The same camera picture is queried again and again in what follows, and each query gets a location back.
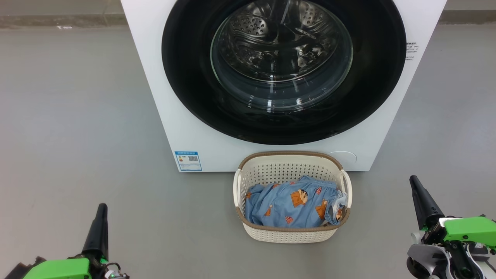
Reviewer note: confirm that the round white filter cover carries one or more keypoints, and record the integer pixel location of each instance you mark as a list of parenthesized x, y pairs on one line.
[(343, 158)]

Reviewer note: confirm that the cream perforated laundry basket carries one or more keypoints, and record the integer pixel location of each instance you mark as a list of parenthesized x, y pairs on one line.
[(286, 234)]

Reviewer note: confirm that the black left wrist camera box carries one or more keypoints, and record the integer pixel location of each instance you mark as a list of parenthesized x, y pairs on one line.
[(15, 271)]

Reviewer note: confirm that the stainless steel washing machine drum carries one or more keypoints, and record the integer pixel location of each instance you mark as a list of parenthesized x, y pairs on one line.
[(279, 50)]

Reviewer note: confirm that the blue cartoon print garment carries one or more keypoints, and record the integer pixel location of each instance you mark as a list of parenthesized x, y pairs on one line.
[(286, 209), (338, 213)]

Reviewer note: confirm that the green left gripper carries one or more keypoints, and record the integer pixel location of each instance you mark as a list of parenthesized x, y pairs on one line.
[(58, 269)]

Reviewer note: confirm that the white front-load washing machine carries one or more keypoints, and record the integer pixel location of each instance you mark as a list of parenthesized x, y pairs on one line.
[(155, 97)]

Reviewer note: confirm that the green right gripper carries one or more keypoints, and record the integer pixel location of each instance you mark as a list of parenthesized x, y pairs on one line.
[(469, 230)]

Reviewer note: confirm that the black round glass washer door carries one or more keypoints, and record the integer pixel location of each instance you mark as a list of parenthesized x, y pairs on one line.
[(186, 77)]

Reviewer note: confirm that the small printed text label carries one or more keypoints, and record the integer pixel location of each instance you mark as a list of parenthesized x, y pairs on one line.
[(410, 50)]

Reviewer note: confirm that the blue energy label sticker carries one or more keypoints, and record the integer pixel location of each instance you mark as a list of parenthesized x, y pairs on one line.
[(188, 161)]

